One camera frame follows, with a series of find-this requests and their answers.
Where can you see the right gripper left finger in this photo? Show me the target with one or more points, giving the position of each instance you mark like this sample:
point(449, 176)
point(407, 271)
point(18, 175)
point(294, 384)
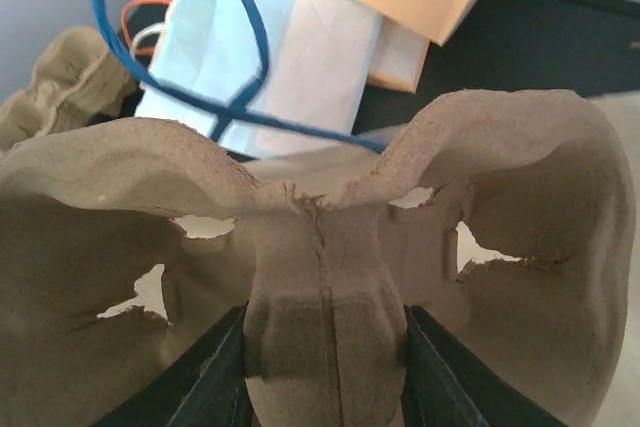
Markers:
point(205, 386)

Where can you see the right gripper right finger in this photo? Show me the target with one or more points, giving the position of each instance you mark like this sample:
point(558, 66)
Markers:
point(447, 385)

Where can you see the blue checkered paper bag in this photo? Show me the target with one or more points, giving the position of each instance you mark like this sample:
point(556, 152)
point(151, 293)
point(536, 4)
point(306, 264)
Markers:
point(313, 168)

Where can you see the beige kraft paper bag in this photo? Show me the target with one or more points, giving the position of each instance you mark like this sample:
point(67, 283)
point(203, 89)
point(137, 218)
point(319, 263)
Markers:
point(398, 59)

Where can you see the brown pulp cup carrier stack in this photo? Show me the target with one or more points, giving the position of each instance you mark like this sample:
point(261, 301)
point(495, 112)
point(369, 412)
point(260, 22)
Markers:
point(75, 78)

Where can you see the light blue paper bag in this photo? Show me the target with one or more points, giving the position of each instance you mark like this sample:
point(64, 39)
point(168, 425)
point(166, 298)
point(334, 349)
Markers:
point(208, 46)

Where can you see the white paper bag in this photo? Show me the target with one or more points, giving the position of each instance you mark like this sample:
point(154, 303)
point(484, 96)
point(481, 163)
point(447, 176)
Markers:
point(322, 63)

